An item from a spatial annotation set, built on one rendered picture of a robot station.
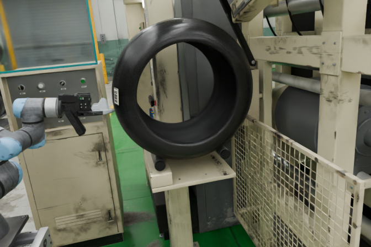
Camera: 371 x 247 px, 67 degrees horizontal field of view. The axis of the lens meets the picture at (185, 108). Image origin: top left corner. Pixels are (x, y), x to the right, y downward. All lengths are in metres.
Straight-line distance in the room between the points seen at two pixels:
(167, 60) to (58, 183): 1.09
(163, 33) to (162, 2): 0.41
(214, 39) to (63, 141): 1.20
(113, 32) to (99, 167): 8.51
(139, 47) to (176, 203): 0.99
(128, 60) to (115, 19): 9.30
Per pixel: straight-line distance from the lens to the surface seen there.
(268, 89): 1.58
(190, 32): 1.06
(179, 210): 1.73
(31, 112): 1.18
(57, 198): 2.08
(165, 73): 1.44
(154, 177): 1.18
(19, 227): 1.38
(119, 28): 10.28
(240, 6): 1.34
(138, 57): 1.03
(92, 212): 2.13
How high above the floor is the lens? 1.41
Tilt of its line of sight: 15 degrees down
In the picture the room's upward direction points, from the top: 5 degrees counter-clockwise
